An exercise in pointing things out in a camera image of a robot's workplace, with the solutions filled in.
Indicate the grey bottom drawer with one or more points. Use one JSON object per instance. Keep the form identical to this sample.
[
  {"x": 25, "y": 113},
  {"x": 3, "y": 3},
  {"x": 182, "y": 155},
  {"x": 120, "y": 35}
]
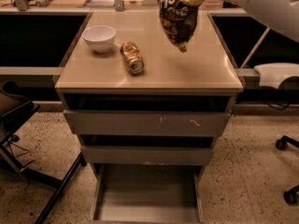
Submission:
[{"x": 146, "y": 194}]

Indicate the brown chip bag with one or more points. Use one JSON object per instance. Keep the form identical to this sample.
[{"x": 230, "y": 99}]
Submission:
[{"x": 179, "y": 20}]

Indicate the grey drawer cabinet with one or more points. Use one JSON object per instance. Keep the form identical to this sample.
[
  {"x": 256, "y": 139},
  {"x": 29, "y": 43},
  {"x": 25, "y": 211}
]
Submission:
[{"x": 202, "y": 79}]

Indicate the white curved chair armrest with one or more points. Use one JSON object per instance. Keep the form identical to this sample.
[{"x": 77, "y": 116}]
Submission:
[{"x": 274, "y": 74}]

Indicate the white ceramic bowl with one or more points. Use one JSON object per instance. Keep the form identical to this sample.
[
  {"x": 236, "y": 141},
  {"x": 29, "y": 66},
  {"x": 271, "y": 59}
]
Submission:
[{"x": 99, "y": 38}]

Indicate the grey middle drawer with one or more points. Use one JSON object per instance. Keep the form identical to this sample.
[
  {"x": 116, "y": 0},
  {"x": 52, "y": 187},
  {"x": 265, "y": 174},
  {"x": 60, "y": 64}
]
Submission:
[{"x": 147, "y": 155}]

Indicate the grey top drawer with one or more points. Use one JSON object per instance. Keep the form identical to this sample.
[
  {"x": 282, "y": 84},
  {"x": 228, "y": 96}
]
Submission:
[{"x": 146, "y": 123}]

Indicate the crushed gold soda can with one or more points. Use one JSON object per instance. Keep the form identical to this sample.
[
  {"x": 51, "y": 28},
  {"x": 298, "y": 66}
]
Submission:
[{"x": 133, "y": 61}]

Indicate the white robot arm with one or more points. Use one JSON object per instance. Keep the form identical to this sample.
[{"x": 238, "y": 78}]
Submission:
[{"x": 281, "y": 16}]

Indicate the pink stacked bins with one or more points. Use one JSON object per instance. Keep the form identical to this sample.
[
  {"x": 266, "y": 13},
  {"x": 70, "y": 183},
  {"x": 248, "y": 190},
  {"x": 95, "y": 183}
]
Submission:
[{"x": 212, "y": 4}]

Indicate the grey drawer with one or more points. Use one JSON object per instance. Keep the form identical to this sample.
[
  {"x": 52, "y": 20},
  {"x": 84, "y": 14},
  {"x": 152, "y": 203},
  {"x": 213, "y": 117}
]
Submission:
[
  {"x": 146, "y": 123},
  {"x": 147, "y": 155},
  {"x": 146, "y": 194}
]

